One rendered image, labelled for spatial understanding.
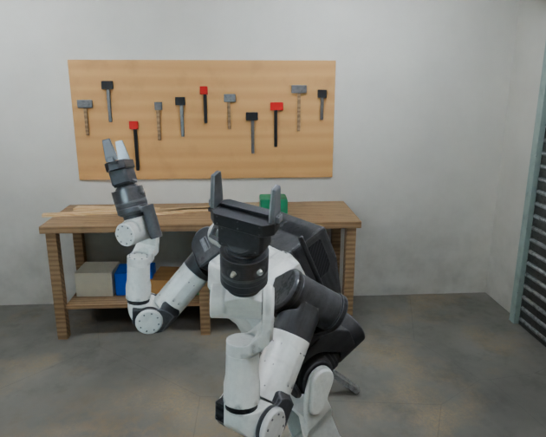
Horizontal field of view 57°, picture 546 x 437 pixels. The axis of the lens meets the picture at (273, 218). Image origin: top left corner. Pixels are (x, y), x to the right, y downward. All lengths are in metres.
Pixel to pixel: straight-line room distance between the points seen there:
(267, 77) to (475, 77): 1.64
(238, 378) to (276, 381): 0.12
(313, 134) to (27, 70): 2.19
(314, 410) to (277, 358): 0.47
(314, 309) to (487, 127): 3.52
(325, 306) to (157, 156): 3.08
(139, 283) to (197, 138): 2.62
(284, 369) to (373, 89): 3.26
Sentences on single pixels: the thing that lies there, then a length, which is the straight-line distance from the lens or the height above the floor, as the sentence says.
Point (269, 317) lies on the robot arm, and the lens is 0.95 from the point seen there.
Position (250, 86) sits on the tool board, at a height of 1.76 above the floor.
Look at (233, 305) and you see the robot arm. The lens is 0.94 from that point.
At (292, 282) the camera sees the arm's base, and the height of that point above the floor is 1.36.
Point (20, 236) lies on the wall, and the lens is 4.54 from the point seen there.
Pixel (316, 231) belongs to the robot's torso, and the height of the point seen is 1.41.
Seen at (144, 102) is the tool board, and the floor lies 1.64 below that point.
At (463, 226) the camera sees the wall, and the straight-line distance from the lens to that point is 4.57.
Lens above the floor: 1.78
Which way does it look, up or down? 15 degrees down
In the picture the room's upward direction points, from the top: straight up
